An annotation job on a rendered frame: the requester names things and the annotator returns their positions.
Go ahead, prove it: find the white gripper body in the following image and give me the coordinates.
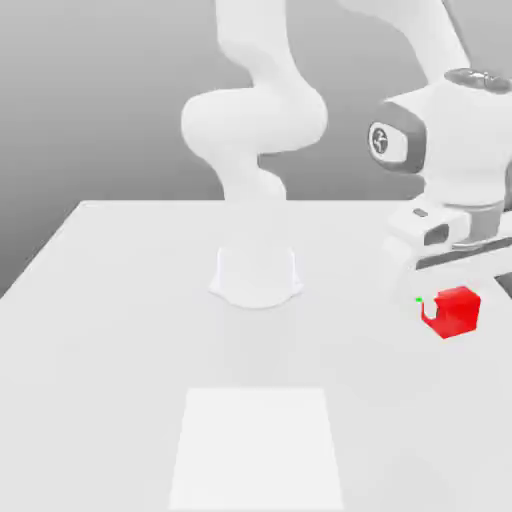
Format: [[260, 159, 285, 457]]
[[382, 235, 512, 306]]

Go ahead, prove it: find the small red cube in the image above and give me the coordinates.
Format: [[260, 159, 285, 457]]
[[420, 285, 482, 340]]

